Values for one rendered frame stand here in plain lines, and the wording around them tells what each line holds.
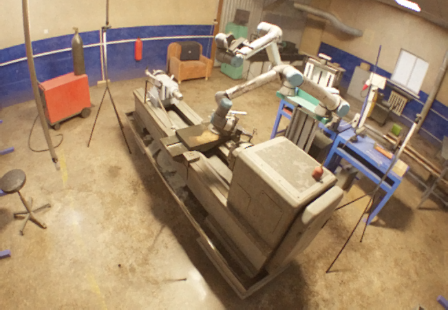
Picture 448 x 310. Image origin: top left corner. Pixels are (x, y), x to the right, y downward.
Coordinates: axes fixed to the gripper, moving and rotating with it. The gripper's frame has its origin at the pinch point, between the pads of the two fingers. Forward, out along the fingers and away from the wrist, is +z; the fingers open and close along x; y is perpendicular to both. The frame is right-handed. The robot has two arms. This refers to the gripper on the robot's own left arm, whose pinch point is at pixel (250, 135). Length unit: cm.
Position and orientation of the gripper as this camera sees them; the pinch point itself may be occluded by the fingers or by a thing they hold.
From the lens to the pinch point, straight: 189.1
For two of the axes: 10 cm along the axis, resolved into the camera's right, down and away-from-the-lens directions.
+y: -4.4, 8.2, 3.6
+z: 9.0, 4.1, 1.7
